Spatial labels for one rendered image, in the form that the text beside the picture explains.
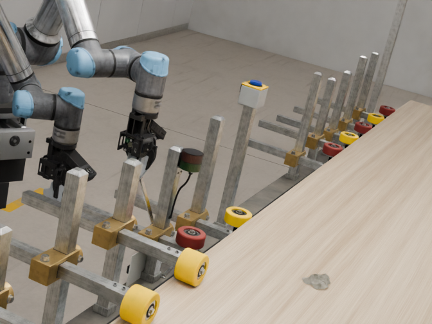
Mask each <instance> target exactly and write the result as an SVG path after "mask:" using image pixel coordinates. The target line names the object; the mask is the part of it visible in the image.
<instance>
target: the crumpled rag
mask: <svg viewBox="0 0 432 324"><path fill-rule="evenodd" d="M302 280H303V282H305V284H310V285H311V284H312V285H313V287H314V288H315V289H325V288H326V287H328V284H330V281H329V280H330V279H329V276H328V275H327V274H326V273H325V274H312V275H310V276H309V277H303V278H302Z"/></svg>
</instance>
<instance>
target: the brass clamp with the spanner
mask: <svg viewBox="0 0 432 324"><path fill-rule="evenodd" d="M153 224H154V223H153ZM153 224H151V225H150V226H148V227H146V228H145V229H143V230H141V231H139V232H138V234H139V235H142V236H144V237H147V238H148V239H151V240H154V241H156V242H158V240H159V237H161V236H163V235H166V236H168V237H173V236H174V235H175V232H174V227H173V225H172V224H171V223H170V225H169V227H167V228H165V229H161V228H159V227H156V226H153ZM147 228H148V229H151V230H152V235H146V234H145V232H146V229H147Z"/></svg>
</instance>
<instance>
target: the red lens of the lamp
mask: <svg viewBox="0 0 432 324"><path fill-rule="evenodd" d="M183 150H184V149H183ZM183 150H182V153H181V159H182V160H183V161H186V162H187V163H192V164H200V163H202V162H203V156H204V154H203V155H202V156H192V155H189V154H187V153H185V152H183Z"/></svg>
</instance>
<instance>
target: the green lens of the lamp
mask: <svg viewBox="0 0 432 324"><path fill-rule="evenodd" d="M201 165H202V164H200V165H192V164H189V163H185V162H184V161H182V160H181V159H180V162H179V168H180V169H182V170H185V171H187V172H200V171H201Z"/></svg>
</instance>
